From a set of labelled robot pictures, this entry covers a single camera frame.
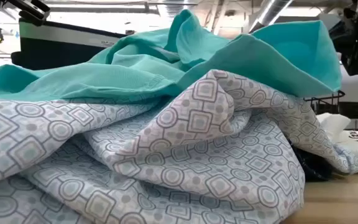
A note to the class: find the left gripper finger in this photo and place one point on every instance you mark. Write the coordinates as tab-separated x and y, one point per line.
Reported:
31	16
33	5

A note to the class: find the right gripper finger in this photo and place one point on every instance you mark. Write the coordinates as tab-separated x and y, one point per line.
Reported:
354	63

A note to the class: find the teal cloth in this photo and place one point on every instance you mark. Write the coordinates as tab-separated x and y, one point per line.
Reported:
154	65

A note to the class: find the light blue patterned cloth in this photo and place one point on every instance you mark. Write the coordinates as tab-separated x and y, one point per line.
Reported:
172	149

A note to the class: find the navy fabric storage bin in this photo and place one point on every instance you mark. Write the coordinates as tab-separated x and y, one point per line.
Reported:
57	54

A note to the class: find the white cloth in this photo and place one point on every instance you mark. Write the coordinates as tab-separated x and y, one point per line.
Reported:
334	124

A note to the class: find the navy dotted cloth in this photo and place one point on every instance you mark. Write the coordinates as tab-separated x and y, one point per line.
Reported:
312	165

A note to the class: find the silver ventilation duct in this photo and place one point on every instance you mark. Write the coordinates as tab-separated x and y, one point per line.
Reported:
269	12

